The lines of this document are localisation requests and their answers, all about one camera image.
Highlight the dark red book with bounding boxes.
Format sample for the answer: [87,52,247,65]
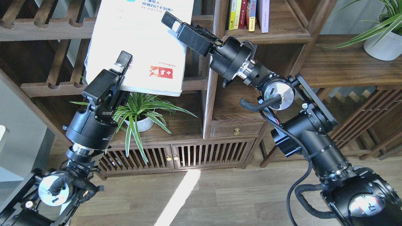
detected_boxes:
[237,0,248,30]

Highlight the dark wooden side shelf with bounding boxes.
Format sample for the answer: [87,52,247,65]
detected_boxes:
[299,35,401,160]

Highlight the light yellow book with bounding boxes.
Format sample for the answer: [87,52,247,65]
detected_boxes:
[234,0,241,30]

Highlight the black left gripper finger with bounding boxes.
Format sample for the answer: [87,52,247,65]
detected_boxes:
[113,51,133,75]

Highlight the white plant pot on shelf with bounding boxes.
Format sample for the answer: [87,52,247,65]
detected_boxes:
[124,117,154,132]

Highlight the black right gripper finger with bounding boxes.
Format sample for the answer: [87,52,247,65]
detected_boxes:
[162,12,186,35]

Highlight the brass drawer knob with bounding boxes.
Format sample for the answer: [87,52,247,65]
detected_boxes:
[233,128,240,136]

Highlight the red book with globe cover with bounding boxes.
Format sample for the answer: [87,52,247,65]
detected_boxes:
[246,0,257,32]

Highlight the white plant pot at right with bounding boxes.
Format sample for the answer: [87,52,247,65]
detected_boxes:
[363,28,402,61]

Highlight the white book with barcode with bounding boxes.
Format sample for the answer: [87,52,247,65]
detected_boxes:
[257,0,270,33]

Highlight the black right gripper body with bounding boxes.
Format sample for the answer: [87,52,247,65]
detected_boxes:
[177,24,266,88]

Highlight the white book red label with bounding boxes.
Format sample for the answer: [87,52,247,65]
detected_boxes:
[85,0,194,96]

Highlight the dark wooden bookshelf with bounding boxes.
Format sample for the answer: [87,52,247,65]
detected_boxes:
[1,0,336,176]

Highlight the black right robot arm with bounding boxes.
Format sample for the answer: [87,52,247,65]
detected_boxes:
[162,12,402,226]

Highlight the spider plant at right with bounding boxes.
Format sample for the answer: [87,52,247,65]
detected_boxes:
[331,0,402,49]

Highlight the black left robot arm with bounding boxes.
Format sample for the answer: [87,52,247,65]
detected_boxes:
[1,51,132,226]

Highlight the spider plant on shelf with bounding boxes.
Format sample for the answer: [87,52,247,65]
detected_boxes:
[70,75,198,164]

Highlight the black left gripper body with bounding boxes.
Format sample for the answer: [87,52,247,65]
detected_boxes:
[66,69,129,156]

